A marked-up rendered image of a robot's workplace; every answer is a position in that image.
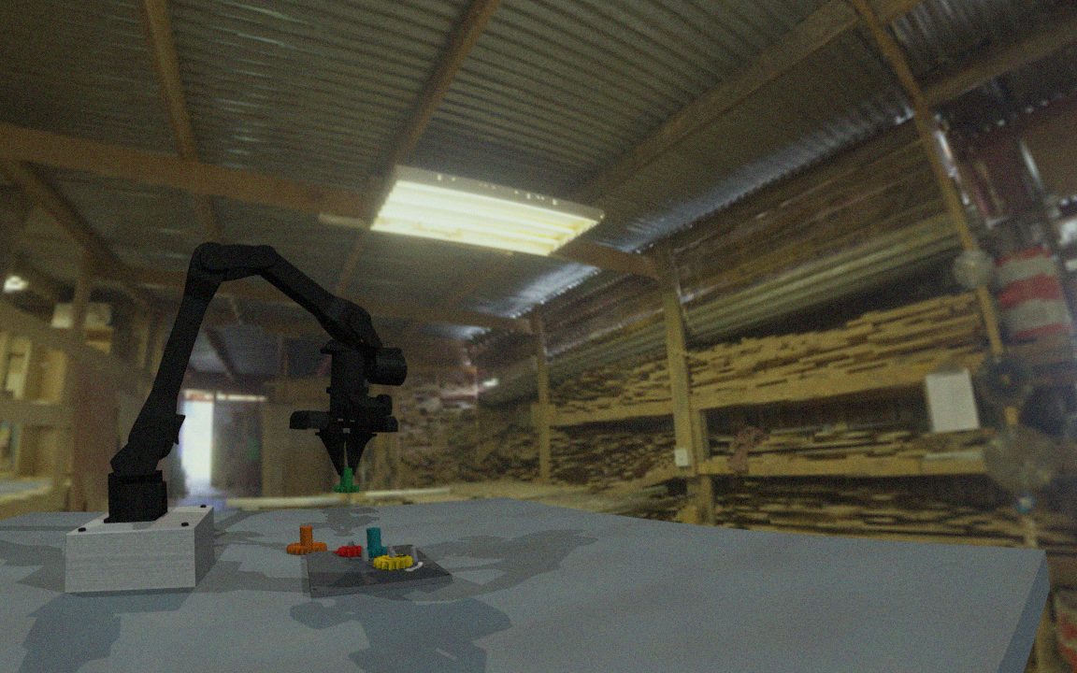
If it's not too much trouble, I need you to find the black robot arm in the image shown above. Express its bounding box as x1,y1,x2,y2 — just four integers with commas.
104,241,408,523

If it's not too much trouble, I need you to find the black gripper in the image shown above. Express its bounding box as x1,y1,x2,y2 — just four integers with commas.
289,379,398,476

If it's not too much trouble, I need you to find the orange gear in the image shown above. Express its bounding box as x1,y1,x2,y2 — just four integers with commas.
286,525,327,555

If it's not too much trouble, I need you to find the green gear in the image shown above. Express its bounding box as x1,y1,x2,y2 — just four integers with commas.
334,467,360,494

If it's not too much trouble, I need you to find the teal gear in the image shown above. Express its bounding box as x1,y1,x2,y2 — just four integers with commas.
366,527,387,558

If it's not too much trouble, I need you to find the yellow gear with black stripe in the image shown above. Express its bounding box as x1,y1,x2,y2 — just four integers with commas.
373,553,412,570

